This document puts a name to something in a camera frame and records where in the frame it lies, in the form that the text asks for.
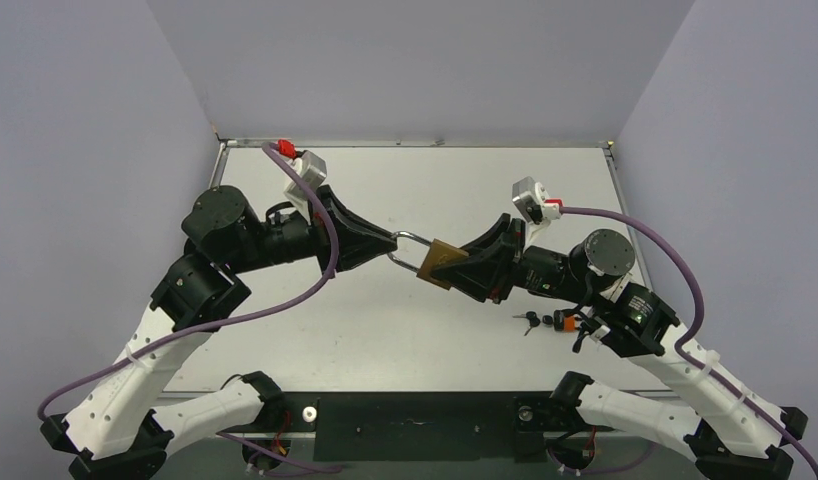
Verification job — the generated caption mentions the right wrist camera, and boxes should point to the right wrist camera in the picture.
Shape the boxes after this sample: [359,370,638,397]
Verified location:
[512,176,562,247]

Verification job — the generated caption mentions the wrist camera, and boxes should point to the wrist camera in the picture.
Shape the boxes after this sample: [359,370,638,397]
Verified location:
[512,176,562,247]
[283,150,327,219]

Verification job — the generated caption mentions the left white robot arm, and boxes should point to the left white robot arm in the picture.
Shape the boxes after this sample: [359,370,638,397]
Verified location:
[41,185,397,479]

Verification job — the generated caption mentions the brass padlock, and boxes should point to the brass padlock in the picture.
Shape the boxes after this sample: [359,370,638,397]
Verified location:
[387,231,469,290]

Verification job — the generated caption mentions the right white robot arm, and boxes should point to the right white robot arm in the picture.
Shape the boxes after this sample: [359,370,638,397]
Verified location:
[431,215,807,479]

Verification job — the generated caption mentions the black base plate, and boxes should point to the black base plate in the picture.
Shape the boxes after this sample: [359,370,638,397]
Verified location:
[232,391,589,463]

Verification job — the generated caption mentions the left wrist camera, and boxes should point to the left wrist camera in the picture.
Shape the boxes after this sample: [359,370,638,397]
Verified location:
[283,150,327,219]

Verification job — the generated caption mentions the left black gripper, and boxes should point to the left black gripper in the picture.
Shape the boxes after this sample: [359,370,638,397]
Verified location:
[235,187,404,279]

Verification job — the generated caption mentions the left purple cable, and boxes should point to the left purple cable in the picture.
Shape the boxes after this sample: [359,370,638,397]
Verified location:
[37,140,341,421]

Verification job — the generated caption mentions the orange black padlock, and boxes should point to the orange black padlock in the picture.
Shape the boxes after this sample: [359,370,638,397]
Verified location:
[552,310,579,333]

